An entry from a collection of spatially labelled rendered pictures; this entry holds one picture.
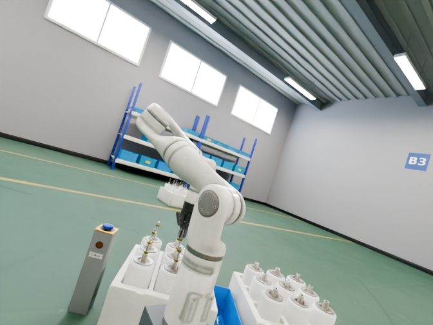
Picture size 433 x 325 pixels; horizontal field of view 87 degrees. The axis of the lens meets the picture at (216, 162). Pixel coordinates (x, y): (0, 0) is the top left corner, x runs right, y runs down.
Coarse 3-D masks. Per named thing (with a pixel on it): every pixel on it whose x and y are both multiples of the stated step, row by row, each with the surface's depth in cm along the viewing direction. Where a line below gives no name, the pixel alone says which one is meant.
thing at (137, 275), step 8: (128, 264) 85; (136, 264) 83; (152, 264) 86; (128, 272) 83; (136, 272) 82; (144, 272) 83; (152, 272) 86; (128, 280) 82; (136, 280) 82; (144, 280) 83; (144, 288) 84
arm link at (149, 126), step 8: (144, 112) 76; (136, 120) 78; (144, 120) 75; (152, 120) 75; (144, 128) 74; (152, 128) 76; (160, 128) 78; (152, 136) 71; (160, 136) 70; (168, 136) 69; (160, 144) 67; (168, 144) 65; (160, 152) 67
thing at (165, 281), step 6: (162, 270) 85; (162, 276) 84; (168, 276) 83; (174, 276) 84; (156, 282) 86; (162, 282) 84; (168, 282) 83; (156, 288) 85; (162, 288) 83; (168, 288) 83; (168, 294) 83
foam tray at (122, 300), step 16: (128, 256) 102; (160, 256) 112; (112, 288) 78; (128, 288) 79; (112, 304) 78; (128, 304) 79; (144, 304) 79; (112, 320) 78; (128, 320) 79; (208, 320) 82
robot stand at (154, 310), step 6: (144, 306) 55; (150, 306) 55; (156, 306) 56; (162, 306) 57; (144, 312) 54; (150, 312) 53; (156, 312) 54; (162, 312) 55; (144, 318) 53; (150, 318) 51; (156, 318) 52; (144, 324) 52; (150, 324) 50; (156, 324) 50; (162, 324) 51
